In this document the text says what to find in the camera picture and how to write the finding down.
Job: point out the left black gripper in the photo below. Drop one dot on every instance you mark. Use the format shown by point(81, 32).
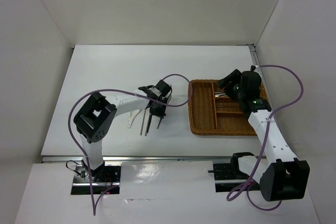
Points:
point(160, 113)

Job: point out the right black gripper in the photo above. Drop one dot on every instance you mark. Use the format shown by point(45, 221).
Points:
point(231, 76)

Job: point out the silver fork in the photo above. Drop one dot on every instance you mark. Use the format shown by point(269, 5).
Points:
point(220, 94)

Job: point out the copper table knife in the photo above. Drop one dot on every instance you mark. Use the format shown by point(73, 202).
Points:
point(228, 106)

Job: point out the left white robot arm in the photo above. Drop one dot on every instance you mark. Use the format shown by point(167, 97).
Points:
point(95, 117)

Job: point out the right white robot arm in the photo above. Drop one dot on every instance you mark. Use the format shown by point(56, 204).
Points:
point(280, 174)

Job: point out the grey chopstick right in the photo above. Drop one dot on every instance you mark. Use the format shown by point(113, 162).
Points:
point(147, 126)

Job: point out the white ceramic spoon left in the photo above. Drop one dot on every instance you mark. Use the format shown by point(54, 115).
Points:
point(129, 118)

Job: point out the brown wicker cutlery tray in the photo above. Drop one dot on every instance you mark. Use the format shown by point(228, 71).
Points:
point(206, 119)

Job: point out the aluminium rail right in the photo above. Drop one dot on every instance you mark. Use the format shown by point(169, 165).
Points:
point(255, 59)

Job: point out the aluminium rail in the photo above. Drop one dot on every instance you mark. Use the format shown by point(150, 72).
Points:
point(60, 159)
point(255, 59)

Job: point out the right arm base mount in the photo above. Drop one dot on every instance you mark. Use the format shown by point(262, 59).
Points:
point(225, 178)

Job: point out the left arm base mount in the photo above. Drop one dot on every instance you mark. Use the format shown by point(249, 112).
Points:
point(107, 178)

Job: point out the aluminium rail front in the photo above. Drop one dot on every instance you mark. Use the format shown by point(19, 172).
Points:
point(60, 159)

